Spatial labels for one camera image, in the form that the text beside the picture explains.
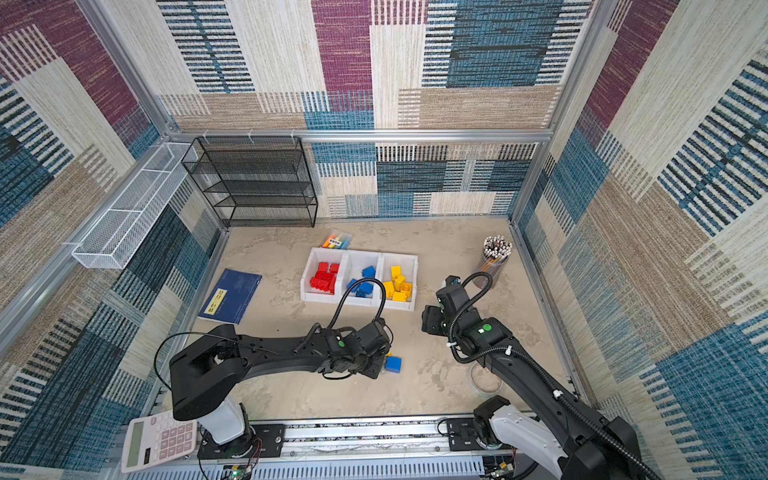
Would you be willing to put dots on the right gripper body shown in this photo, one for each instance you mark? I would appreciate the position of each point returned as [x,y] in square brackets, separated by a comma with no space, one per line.
[437,323]

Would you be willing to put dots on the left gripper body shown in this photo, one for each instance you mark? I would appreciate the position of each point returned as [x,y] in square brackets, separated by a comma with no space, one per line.
[370,367]

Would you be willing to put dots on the small blue lego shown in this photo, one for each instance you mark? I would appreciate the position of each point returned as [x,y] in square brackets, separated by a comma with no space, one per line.
[364,290]

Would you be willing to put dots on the long yellow lego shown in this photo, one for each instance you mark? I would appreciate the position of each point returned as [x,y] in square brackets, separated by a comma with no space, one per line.
[398,282]

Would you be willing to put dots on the tall red lego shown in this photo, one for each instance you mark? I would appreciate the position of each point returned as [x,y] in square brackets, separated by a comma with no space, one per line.
[326,276]

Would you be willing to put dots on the long red lego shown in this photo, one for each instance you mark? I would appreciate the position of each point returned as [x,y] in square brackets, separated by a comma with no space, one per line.
[319,284]

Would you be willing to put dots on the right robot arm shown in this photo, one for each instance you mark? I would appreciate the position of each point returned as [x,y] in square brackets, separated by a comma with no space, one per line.
[566,436]

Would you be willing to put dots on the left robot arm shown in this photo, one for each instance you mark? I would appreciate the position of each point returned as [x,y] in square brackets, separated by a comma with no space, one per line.
[203,374]

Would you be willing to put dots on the pencil cup with pencils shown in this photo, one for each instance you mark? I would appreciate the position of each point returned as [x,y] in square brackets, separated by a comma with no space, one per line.
[495,253]

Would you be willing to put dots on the highlighter marker pack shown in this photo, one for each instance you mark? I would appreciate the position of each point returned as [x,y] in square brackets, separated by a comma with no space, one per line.
[337,241]

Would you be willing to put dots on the blue book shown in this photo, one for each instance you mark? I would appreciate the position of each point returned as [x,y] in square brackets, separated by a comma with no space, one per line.
[230,297]

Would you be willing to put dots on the black mesh shelf rack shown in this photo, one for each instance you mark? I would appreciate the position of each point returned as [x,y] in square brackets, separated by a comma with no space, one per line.
[252,181]

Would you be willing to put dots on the white pink calculator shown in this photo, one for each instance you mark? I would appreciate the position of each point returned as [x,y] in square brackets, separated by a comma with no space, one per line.
[157,439]

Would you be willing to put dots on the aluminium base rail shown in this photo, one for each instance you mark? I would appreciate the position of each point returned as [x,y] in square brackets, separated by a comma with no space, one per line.
[394,447]

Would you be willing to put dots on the white wire wall basket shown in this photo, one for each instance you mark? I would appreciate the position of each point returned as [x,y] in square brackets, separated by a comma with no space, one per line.
[116,236]

